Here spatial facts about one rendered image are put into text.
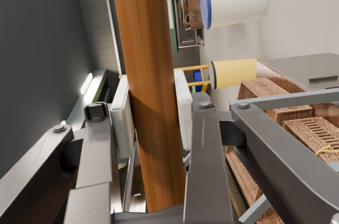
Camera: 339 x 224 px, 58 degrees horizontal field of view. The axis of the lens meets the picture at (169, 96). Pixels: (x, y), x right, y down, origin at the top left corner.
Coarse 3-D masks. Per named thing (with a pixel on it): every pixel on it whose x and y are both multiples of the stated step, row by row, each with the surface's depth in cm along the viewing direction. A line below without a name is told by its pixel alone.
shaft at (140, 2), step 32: (128, 0) 17; (160, 0) 17; (128, 32) 17; (160, 32) 17; (128, 64) 18; (160, 64) 18; (160, 96) 18; (160, 128) 19; (160, 160) 20; (160, 192) 21
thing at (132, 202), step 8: (136, 152) 184; (136, 160) 177; (136, 168) 171; (128, 176) 158; (136, 176) 165; (128, 184) 151; (136, 184) 160; (128, 192) 145; (136, 192) 154; (144, 192) 172; (128, 200) 139; (136, 200) 149; (144, 200) 166; (128, 208) 134; (136, 208) 145; (144, 208) 160
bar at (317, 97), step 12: (276, 96) 116; (288, 96) 115; (300, 96) 114; (312, 96) 114; (324, 96) 115; (336, 96) 115; (228, 108) 116; (264, 108) 115; (276, 108) 115; (336, 168) 70; (264, 204) 71; (252, 216) 72
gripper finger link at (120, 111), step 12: (120, 84) 20; (120, 96) 18; (120, 108) 16; (120, 120) 16; (132, 120) 19; (120, 132) 16; (132, 132) 19; (120, 144) 17; (132, 144) 18; (120, 156) 17
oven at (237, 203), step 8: (224, 152) 198; (224, 160) 189; (120, 168) 194; (232, 176) 173; (232, 184) 166; (232, 192) 159; (240, 192) 159; (232, 200) 153; (240, 200) 153; (240, 208) 147; (248, 208) 147; (240, 216) 142
